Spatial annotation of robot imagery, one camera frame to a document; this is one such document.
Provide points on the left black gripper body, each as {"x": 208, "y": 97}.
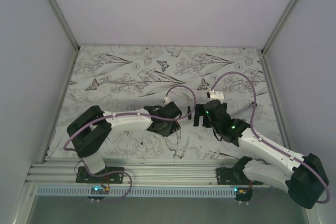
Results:
{"x": 165, "y": 130}

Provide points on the right controller board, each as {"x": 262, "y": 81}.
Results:
{"x": 243, "y": 195}

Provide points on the aluminium rail base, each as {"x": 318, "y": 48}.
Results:
{"x": 144, "y": 172}

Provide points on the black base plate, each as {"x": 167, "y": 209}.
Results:
{"x": 83, "y": 177}
{"x": 230, "y": 176}

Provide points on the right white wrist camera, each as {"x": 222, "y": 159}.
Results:
{"x": 216, "y": 95}

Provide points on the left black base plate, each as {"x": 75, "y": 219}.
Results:
{"x": 83, "y": 177}

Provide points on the floral patterned mat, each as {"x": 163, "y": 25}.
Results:
{"x": 127, "y": 78}

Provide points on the controller board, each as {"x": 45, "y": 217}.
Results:
{"x": 98, "y": 193}
{"x": 243, "y": 195}

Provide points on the white slotted cable duct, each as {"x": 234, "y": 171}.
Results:
{"x": 118, "y": 191}

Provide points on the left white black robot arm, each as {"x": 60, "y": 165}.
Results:
{"x": 89, "y": 131}

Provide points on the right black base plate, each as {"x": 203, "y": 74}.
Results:
{"x": 230, "y": 176}

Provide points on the left controller board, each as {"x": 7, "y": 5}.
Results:
{"x": 98, "y": 193}

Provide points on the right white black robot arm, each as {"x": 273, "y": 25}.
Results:
{"x": 302, "y": 177}

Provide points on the black fuse box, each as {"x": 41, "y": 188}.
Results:
{"x": 174, "y": 127}

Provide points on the black handled screwdriver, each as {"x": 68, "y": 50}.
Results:
{"x": 189, "y": 113}

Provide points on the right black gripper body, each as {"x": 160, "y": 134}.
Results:
{"x": 216, "y": 128}

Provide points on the silver ratchet wrench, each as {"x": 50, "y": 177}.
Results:
{"x": 248, "y": 107}

